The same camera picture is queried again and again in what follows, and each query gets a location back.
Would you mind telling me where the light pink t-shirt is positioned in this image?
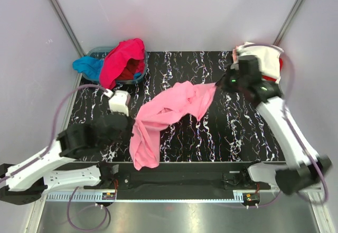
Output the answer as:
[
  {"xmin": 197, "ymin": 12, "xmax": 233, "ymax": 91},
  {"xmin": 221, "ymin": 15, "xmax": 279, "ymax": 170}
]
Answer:
[{"xmin": 129, "ymin": 81, "xmax": 216, "ymax": 171}]

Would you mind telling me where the blue plastic basket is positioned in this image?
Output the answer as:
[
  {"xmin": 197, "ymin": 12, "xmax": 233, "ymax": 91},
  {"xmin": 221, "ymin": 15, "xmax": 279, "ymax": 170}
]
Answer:
[{"xmin": 87, "ymin": 46, "xmax": 148, "ymax": 85}]

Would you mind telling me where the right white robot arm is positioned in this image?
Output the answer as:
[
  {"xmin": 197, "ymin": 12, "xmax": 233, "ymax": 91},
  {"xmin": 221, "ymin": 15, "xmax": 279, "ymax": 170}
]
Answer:
[{"xmin": 216, "ymin": 55, "xmax": 332, "ymax": 195}]

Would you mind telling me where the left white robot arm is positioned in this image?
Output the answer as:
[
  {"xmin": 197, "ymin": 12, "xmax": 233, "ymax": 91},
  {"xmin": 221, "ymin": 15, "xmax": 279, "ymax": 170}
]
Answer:
[{"xmin": 1, "ymin": 113, "xmax": 135, "ymax": 205}]

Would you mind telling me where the red folded t-shirt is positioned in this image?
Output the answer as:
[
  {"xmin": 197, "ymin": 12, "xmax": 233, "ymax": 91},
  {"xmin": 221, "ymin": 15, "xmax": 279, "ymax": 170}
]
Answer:
[{"xmin": 261, "ymin": 58, "xmax": 283, "ymax": 83}]

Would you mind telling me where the peach folded t-shirt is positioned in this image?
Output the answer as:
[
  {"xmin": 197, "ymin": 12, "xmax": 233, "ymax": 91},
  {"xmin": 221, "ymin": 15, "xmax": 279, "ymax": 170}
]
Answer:
[{"xmin": 232, "ymin": 45, "xmax": 242, "ymax": 63}]

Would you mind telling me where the white folded t-shirt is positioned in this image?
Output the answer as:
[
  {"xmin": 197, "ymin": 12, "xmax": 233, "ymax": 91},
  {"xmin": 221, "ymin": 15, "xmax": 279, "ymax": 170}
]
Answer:
[{"xmin": 241, "ymin": 42, "xmax": 284, "ymax": 74}]

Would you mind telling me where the blue t-shirt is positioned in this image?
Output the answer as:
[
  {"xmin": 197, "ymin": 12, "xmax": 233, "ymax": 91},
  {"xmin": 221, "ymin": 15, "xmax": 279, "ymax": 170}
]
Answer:
[{"xmin": 72, "ymin": 56, "xmax": 143, "ymax": 82}]

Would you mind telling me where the dark red t-shirt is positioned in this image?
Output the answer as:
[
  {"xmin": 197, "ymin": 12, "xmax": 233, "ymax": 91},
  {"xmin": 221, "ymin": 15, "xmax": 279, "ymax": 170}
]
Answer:
[{"xmin": 117, "ymin": 59, "xmax": 145, "ymax": 81}]

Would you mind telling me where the magenta t-shirt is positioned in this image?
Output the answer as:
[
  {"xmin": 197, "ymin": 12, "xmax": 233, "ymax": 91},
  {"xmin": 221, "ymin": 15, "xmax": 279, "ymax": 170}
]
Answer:
[{"xmin": 99, "ymin": 38, "xmax": 145, "ymax": 89}]

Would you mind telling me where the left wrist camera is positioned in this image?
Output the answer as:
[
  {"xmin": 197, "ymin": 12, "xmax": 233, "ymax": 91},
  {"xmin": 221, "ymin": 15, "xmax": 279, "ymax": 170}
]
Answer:
[{"xmin": 108, "ymin": 90, "xmax": 131, "ymax": 116}]

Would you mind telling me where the white slotted cable duct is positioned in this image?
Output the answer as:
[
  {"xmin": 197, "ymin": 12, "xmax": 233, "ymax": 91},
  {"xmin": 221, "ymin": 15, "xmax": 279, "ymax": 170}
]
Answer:
[{"xmin": 46, "ymin": 192, "xmax": 245, "ymax": 202}]

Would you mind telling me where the right aluminium corner post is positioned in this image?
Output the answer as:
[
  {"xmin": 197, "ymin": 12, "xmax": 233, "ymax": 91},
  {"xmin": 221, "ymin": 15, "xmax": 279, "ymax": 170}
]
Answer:
[{"xmin": 274, "ymin": 0, "xmax": 305, "ymax": 46}]

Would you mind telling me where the aluminium corner post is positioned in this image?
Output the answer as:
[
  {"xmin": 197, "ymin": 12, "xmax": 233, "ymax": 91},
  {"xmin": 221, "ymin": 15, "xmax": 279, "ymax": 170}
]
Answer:
[
  {"xmin": 39, "ymin": 0, "xmax": 87, "ymax": 59},
  {"xmin": 274, "ymin": 0, "xmax": 305, "ymax": 46}
]

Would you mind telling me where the aluminium front rail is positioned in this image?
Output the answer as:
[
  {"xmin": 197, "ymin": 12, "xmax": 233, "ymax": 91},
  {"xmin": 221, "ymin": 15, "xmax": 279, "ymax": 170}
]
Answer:
[{"xmin": 44, "ymin": 169, "xmax": 322, "ymax": 199}]

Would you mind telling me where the left aluminium corner post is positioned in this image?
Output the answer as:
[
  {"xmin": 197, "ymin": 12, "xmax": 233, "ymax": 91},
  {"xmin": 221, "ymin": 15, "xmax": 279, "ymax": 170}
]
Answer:
[{"xmin": 39, "ymin": 0, "xmax": 87, "ymax": 59}]

